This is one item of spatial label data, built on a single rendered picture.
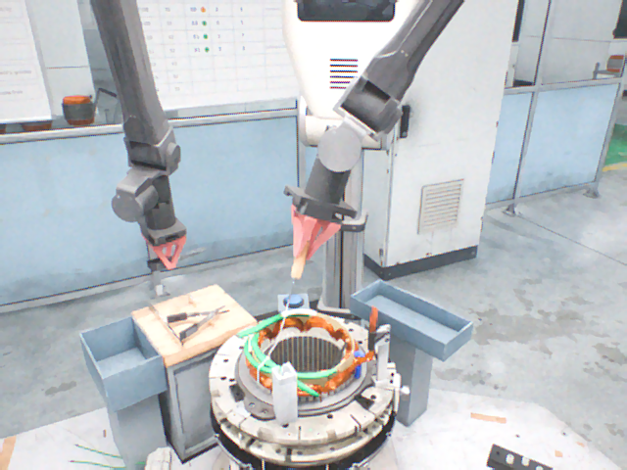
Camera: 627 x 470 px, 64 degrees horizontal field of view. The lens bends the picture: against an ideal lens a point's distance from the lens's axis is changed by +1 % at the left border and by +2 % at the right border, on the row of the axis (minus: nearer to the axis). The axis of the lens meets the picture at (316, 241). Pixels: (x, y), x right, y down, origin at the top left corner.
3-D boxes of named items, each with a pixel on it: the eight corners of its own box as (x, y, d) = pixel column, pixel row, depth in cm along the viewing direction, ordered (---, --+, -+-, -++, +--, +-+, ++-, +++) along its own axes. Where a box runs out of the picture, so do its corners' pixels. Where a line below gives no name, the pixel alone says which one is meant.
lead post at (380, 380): (389, 385, 82) (393, 326, 77) (374, 389, 81) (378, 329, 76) (384, 378, 84) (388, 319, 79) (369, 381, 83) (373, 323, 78)
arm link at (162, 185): (171, 164, 94) (144, 162, 95) (154, 178, 88) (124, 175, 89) (177, 197, 97) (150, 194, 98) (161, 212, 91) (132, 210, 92)
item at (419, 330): (458, 423, 116) (473, 321, 104) (431, 449, 109) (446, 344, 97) (373, 372, 132) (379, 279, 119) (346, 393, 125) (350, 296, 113)
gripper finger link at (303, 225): (330, 270, 76) (352, 213, 74) (289, 261, 73) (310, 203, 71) (315, 254, 82) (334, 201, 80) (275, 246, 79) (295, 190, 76)
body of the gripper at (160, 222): (156, 247, 93) (149, 211, 90) (137, 225, 100) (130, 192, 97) (188, 236, 97) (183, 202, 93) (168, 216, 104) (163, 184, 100)
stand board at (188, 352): (166, 368, 94) (164, 357, 93) (132, 321, 108) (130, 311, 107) (258, 330, 105) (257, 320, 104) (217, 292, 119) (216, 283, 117)
